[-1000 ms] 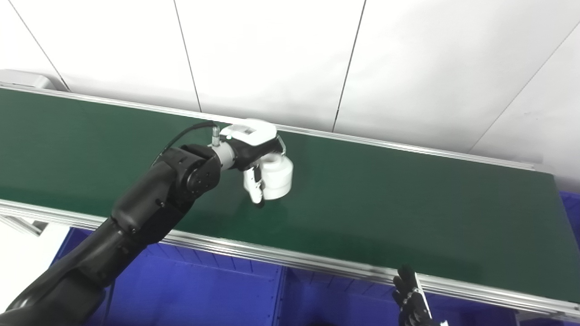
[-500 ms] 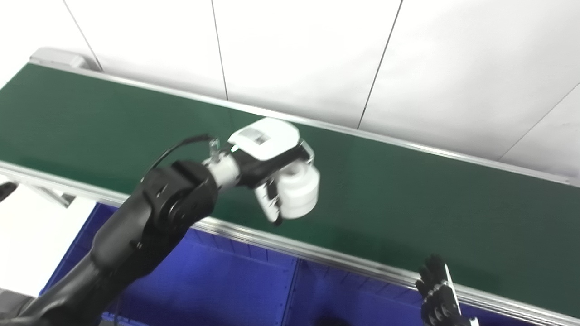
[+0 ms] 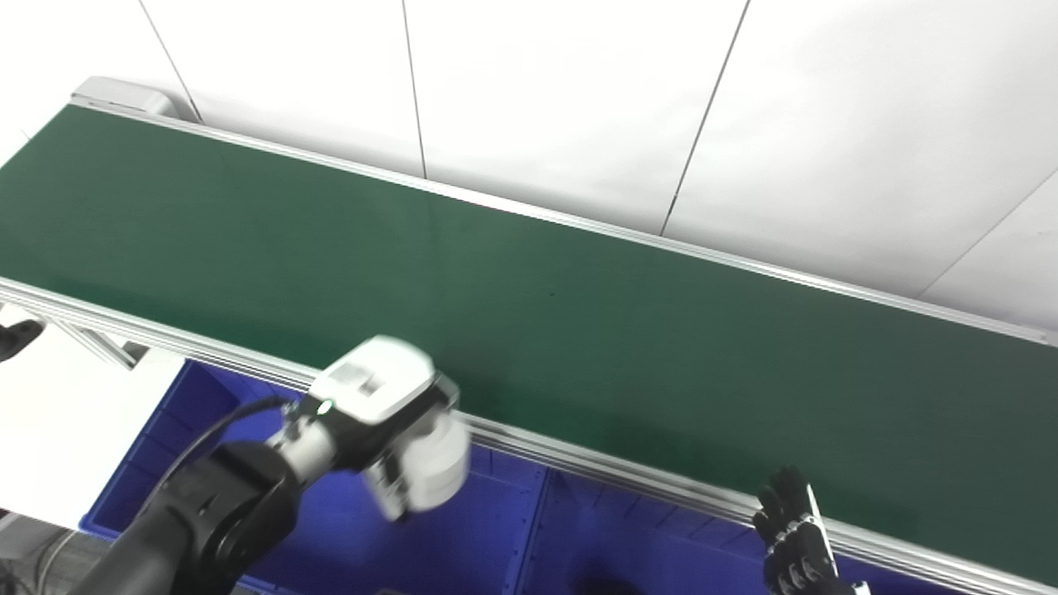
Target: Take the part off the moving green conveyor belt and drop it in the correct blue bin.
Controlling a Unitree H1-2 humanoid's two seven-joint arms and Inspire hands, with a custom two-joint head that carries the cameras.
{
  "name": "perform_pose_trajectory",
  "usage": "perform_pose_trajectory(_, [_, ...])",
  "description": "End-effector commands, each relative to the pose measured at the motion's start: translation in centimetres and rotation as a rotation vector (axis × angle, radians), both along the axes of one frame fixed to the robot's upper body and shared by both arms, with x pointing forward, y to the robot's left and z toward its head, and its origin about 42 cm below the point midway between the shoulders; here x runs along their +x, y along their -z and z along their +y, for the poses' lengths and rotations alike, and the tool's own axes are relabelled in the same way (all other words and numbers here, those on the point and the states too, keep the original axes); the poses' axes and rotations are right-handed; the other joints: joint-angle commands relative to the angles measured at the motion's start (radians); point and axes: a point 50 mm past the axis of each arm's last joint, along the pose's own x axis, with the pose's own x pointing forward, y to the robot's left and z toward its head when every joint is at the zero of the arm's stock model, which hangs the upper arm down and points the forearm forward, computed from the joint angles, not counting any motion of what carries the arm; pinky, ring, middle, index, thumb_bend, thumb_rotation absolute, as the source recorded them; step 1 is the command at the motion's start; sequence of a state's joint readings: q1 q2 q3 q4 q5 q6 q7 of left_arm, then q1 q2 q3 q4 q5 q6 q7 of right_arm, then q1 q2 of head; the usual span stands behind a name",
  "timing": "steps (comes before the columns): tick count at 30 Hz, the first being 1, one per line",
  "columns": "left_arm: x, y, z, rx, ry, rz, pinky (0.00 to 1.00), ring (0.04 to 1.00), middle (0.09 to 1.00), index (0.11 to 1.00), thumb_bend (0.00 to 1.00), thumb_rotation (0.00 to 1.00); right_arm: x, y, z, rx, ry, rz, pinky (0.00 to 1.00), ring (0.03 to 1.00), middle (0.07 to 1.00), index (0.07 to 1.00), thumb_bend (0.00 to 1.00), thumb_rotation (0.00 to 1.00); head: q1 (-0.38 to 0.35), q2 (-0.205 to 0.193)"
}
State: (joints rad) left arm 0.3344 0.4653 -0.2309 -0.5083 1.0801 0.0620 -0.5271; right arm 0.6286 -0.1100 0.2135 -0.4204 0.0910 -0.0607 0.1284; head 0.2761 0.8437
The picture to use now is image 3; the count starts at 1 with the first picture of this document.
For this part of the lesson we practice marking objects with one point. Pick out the green conveyor belt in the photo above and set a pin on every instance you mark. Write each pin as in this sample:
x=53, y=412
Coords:
x=579, y=330
x=579, y=464

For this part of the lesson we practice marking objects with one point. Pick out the black object beside conveyor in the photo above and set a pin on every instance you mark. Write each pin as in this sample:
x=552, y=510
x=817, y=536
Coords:
x=16, y=339

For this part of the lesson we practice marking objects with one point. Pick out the white round plastic part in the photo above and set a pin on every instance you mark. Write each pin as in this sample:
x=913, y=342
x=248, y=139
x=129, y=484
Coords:
x=446, y=463

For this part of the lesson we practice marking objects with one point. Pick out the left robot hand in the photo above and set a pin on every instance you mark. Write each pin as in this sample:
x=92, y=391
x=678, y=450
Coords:
x=376, y=388

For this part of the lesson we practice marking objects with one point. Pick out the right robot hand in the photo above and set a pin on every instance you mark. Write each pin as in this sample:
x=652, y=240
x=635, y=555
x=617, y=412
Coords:
x=793, y=537

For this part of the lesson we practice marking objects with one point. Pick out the blue plastic bin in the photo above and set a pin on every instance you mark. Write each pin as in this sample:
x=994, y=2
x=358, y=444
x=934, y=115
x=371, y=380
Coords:
x=661, y=529
x=463, y=537

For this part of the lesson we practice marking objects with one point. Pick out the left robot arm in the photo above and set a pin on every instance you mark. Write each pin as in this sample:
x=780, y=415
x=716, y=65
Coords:
x=223, y=512

